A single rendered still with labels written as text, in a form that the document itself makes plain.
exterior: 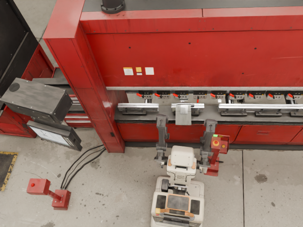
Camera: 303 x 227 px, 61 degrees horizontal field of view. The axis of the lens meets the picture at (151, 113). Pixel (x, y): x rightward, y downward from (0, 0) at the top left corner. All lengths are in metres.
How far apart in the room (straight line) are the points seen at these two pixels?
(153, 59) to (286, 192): 2.59
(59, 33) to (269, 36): 1.66
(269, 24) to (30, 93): 1.97
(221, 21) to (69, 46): 1.18
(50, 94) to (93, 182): 1.96
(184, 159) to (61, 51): 1.41
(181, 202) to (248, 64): 1.49
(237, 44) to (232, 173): 2.07
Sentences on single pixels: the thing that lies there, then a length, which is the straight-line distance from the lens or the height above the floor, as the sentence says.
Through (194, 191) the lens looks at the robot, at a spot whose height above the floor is 0.28.
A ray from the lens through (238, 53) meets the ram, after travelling 2.44.
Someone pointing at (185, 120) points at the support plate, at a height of 1.00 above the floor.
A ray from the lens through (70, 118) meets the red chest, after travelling 3.98.
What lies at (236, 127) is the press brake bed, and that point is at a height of 0.70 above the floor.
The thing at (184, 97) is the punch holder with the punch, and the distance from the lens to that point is 2.90.
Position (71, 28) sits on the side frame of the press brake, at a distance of 2.17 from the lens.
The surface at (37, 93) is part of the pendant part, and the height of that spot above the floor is 1.95.
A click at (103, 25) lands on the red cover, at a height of 2.24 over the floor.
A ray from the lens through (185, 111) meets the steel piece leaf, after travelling 3.05.
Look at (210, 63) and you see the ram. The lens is 2.49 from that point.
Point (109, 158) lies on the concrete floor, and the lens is 3.97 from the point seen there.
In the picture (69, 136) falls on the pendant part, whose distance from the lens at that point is 2.42.
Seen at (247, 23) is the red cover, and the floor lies 2.23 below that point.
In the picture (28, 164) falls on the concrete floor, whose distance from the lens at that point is 4.40.
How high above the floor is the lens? 3.61
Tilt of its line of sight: 59 degrees down
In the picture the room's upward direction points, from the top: 8 degrees counter-clockwise
